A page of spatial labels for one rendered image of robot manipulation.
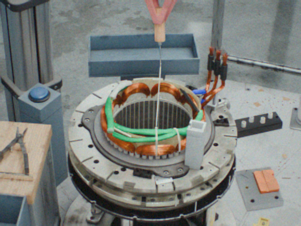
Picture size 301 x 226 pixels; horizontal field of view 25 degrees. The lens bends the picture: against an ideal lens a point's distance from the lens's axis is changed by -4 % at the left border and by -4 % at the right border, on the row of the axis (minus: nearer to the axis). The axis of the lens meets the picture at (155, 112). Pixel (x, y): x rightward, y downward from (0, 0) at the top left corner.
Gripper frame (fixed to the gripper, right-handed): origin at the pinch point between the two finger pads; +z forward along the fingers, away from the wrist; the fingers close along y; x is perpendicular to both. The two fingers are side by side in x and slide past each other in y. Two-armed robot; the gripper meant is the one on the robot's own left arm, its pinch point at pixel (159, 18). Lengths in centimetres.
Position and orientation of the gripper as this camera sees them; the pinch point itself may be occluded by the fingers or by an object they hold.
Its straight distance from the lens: 120.5
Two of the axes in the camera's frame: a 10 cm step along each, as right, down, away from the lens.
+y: 3.3, -2.7, 9.0
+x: -9.4, -1.6, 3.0
